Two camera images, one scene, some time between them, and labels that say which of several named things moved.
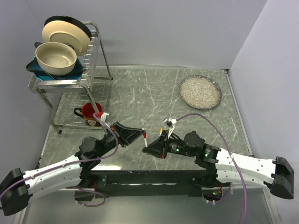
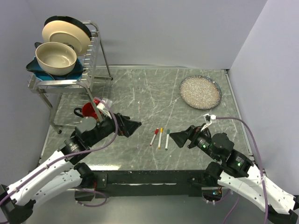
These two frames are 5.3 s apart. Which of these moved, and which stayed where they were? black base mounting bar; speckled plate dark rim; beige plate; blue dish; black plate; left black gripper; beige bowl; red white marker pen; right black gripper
Moved: red white marker pen; left black gripper; right black gripper
Stayed: beige bowl; black base mounting bar; speckled plate dark rim; black plate; blue dish; beige plate
